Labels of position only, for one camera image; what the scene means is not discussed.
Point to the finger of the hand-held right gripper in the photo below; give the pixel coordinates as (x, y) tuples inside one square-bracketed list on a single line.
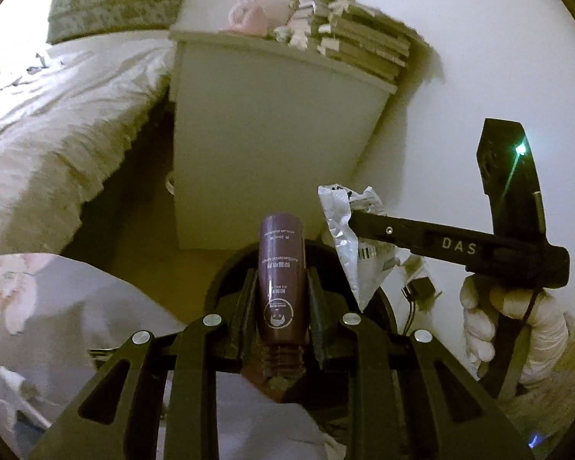
[(378, 230)]

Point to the person's right forearm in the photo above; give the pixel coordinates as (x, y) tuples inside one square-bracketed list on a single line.
[(546, 407)]

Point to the maroon plastic bottle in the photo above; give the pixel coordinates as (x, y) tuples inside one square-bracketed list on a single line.
[(280, 273)]

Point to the stack of books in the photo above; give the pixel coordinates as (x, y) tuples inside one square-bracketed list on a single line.
[(373, 38)]

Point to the pink plush toy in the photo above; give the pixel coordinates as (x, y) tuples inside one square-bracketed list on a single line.
[(256, 17)]

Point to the black trash bin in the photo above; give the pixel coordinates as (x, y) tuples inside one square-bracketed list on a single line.
[(227, 282)]

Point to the bed with white duvet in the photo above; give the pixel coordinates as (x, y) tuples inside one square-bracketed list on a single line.
[(52, 143)]

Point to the grey floral tablecloth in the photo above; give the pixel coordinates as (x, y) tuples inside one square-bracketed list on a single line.
[(76, 306)]

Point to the person's right hand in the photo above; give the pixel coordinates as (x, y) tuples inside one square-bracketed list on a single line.
[(477, 326)]

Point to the silver foil wrapper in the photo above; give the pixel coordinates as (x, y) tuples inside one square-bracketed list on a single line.
[(340, 249)]

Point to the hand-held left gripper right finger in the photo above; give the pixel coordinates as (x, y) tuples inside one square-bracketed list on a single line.
[(316, 311)]

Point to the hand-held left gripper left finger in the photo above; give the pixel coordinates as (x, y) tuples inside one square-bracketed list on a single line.
[(247, 311)]

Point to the white bedside cabinet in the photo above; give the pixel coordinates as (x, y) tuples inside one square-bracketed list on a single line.
[(268, 129)]

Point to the white plastic scrap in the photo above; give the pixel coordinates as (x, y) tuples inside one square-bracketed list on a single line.
[(14, 378)]

